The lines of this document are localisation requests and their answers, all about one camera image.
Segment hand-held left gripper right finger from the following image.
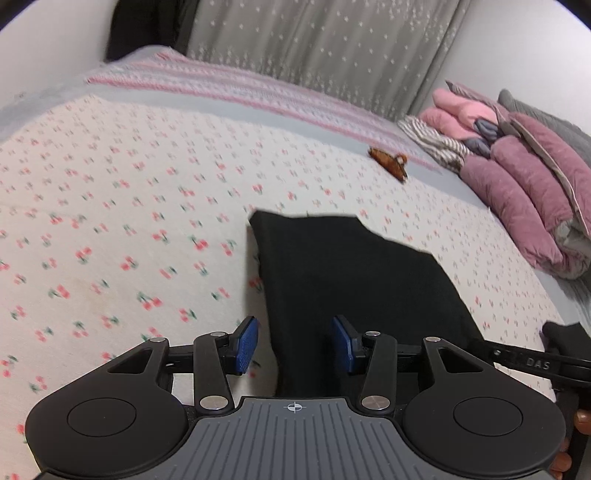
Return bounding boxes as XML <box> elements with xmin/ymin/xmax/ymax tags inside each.
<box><xmin>331</xmin><ymin>315</ymin><xmax>485</xmax><ymax>412</ymax></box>

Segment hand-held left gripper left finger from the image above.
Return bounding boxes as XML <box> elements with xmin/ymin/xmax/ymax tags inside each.
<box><xmin>106</xmin><ymin>315</ymin><xmax>262</xmax><ymax>414</ymax></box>

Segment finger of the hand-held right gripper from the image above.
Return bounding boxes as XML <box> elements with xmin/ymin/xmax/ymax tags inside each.
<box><xmin>466</xmin><ymin>338</ymin><xmax>511</xmax><ymax>368</ymax></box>

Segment black pants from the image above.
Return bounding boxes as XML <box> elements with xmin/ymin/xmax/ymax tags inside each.
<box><xmin>249</xmin><ymin>210</ymin><xmax>485</xmax><ymax>398</ymax></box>

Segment person's right hand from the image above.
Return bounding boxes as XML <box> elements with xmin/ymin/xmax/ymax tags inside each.
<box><xmin>550</xmin><ymin>408</ymin><xmax>591</xmax><ymax>480</ymax></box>

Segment black cloth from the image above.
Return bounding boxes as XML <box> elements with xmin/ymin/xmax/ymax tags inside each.
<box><xmin>542</xmin><ymin>322</ymin><xmax>589</xmax><ymax>356</ymax></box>

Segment mauve folded quilt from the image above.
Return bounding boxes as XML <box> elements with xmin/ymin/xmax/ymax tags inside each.
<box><xmin>459</xmin><ymin>136</ymin><xmax>591</xmax><ymax>279</ymax></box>

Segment floral cherry bed sheet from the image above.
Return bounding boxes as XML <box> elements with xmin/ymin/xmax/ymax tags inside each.
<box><xmin>0</xmin><ymin>44</ymin><xmax>591</xmax><ymax>324</ymax></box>

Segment brown hair claw clip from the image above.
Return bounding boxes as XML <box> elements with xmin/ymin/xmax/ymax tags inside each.
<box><xmin>368</xmin><ymin>147</ymin><xmax>410</xmax><ymax>183</ymax></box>

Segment cherry print bed sheet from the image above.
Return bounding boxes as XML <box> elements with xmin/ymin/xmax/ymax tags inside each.
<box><xmin>0</xmin><ymin>92</ymin><xmax>568</xmax><ymax>480</ymax></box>

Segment mauve pillow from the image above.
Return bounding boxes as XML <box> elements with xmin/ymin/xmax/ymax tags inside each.
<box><xmin>508</xmin><ymin>113</ymin><xmax>591</xmax><ymax>217</ymax></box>

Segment grey-blue folded cloth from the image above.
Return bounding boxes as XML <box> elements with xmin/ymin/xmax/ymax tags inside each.
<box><xmin>464</xmin><ymin>117</ymin><xmax>505</xmax><ymax>156</ymax></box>

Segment grey white striped cloth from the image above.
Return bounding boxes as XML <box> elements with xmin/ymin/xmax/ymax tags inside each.
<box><xmin>398</xmin><ymin>115</ymin><xmax>467</xmax><ymax>174</ymax></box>

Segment grey quilted headboard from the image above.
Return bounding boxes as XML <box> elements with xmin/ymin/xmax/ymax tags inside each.
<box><xmin>498</xmin><ymin>89</ymin><xmax>591</xmax><ymax>162</ymax></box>

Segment pink folded blanket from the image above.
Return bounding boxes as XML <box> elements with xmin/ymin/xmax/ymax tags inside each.
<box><xmin>422</xmin><ymin>88</ymin><xmax>499</xmax><ymax>139</ymax></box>

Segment pink striped blanket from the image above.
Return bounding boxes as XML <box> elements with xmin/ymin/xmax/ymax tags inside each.
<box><xmin>85</xmin><ymin>50</ymin><xmax>444</xmax><ymax>171</ymax></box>

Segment grey star print curtain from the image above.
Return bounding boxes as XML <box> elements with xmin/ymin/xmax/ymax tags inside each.
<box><xmin>185</xmin><ymin>0</ymin><xmax>472</xmax><ymax>123</ymax></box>

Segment black hanging coat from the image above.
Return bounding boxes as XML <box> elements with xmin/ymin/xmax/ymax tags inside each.
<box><xmin>106</xmin><ymin>0</ymin><xmax>199</xmax><ymax>61</ymax></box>

